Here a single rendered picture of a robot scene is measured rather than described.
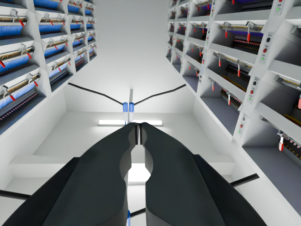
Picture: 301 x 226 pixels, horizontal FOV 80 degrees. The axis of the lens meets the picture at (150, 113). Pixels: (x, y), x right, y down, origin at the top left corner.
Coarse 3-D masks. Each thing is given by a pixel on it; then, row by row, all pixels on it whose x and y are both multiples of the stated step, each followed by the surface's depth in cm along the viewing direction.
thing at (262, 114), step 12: (264, 108) 79; (252, 120) 87; (264, 120) 85; (276, 120) 72; (288, 120) 67; (288, 132) 66; (300, 132) 62; (288, 144) 84; (300, 144) 68; (300, 156) 78
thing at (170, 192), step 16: (144, 128) 11; (144, 144) 10; (160, 144) 10; (176, 144) 10; (160, 160) 9; (176, 160) 9; (192, 160) 9; (160, 176) 8; (176, 176) 8; (192, 176) 8; (160, 192) 7; (176, 192) 7; (192, 192) 7; (208, 192) 7; (160, 208) 7; (176, 208) 7; (192, 208) 7; (208, 208) 7; (160, 224) 6; (176, 224) 6; (192, 224) 6; (208, 224) 6; (224, 224) 6
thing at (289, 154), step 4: (300, 96) 83; (296, 108) 85; (292, 112) 87; (296, 112) 85; (300, 112) 83; (292, 116) 87; (296, 116) 85; (300, 116) 83; (300, 120) 83; (284, 148) 91; (284, 152) 91; (288, 152) 89; (292, 156) 86; (296, 156) 85; (296, 160) 85; (300, 160) 82; (300, 164) 82
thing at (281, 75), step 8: (272, 64) 75; (280, 64) 71; (288, 64) 67; (272, 72) 77; (280, 72) 70; (288, 72) 66; (296, 72) 63; (264, 80) 78; (272, 80) 79; (280, 80) 77; (288, 80) 74; (296, 80) 65; (280, 88) 81; (288, 88) 81; (296, 88) 70; (296, 104) 80
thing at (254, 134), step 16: (288, 0) 66; (272, 16) 74; (272, 32) 74; (272, 48) 74; (288, 48) 73; (256, 64) 83; (256, 96) 83; (272, 96) 82; (288, 96) 83; (240, 112) 96; (288, 112) 87; (256, 128) 90; (272, 128) 90; (240, 144) 95; (256, 144) 94; (272, 144) 95
